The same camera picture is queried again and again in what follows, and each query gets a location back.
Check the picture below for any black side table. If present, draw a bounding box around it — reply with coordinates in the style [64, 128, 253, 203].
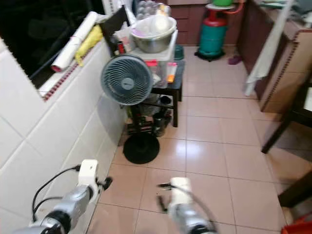
[126, 59, 185, 129]

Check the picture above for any grey standing fan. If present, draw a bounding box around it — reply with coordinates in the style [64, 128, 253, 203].
[101, 54, 160, 165]

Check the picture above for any clear plastic storage box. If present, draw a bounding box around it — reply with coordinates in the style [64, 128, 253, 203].
[127, 33, 179, 89]

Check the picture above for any yellow folded cloth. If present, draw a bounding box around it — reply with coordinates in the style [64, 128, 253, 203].
[74, 24, 103, 67]

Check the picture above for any purple slipper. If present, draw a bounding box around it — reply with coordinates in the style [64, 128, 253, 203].
[227, 55, 242, 66]

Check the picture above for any white paper roll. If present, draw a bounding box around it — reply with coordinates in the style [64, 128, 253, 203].
[51, 12, 99, 73]

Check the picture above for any large steel mixing bowl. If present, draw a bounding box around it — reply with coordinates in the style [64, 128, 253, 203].
[129, 15, 177, 54]

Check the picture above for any green and red gas cylinder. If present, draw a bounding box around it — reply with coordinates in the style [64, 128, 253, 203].
[195, 4, 230, 62]

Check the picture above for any black board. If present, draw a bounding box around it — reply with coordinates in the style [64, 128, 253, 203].
[99, 6, 130, 57]

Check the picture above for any brown wooden cabinet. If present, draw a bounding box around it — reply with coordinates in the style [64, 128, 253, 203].
[236, 0, 312, 114]

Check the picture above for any dark window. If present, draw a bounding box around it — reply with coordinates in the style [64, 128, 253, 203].
[0, 0, 108, 88]

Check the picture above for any white hanging towel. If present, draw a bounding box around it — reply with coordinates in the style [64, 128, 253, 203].
[245, 0, 296, 97]

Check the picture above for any grey egg tray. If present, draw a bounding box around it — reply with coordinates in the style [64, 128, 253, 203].
[135, 0, 169, 21]

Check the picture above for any green plastic basin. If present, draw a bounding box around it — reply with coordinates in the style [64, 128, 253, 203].
[212, 0, 234, 7]

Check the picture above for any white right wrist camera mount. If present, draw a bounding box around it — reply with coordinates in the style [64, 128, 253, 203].
[170, 177, 192, 206]

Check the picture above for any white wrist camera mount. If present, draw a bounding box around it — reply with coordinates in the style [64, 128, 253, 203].
[79, 159, 101, 190]
[170, 177, 192, 206]

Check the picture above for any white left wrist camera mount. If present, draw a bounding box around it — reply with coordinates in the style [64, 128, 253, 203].
[79, 159, 101, 190]

